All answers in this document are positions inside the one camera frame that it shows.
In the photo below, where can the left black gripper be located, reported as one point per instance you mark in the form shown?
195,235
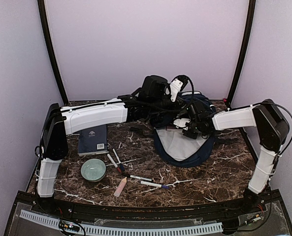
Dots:
175,113

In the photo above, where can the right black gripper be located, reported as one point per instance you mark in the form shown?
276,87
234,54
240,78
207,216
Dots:
193,135

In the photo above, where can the navy blue student backpack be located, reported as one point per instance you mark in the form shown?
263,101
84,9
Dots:
177,149

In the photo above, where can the dark blue hardcover book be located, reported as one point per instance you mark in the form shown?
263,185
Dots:
93,141

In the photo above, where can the pink Shakespeare story book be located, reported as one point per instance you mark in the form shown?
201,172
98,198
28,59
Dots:
172,128

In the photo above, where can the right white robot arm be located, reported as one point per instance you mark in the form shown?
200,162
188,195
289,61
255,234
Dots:
272,127

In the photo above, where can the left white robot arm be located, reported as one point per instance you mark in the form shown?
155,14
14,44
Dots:
63,121

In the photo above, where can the red capped white marker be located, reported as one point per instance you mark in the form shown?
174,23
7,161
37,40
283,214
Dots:
114,163

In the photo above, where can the blue capped white marker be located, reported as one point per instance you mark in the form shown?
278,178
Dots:
119,161

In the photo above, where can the black capped white marker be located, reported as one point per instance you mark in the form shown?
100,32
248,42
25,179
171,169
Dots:
137,177

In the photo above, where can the purple capped white marker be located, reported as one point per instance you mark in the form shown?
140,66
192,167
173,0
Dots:
154,184

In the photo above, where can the pink pencil-shaped eraser tube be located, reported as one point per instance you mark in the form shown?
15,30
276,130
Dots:
120,187

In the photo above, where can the near celadon green bowl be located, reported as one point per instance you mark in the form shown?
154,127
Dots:
93,170

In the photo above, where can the small green circuit board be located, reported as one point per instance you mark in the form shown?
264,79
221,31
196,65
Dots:
69,227

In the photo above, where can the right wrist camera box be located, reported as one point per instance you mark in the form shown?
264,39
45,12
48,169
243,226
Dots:
197,111

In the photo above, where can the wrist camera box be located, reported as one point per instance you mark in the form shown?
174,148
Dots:
153,86
197,111

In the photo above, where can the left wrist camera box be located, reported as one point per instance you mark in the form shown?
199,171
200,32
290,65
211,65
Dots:
153,86

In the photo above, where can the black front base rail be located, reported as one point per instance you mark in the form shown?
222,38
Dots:
227,210

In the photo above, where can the right black frame post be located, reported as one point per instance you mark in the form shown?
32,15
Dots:
243,51

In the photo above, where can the black frame post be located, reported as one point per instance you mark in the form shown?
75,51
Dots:
243,51
50,50

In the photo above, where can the white slotted cable duct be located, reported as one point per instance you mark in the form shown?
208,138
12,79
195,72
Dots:
104,227

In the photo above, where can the left black frame post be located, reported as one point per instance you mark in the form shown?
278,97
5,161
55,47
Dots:
50,50

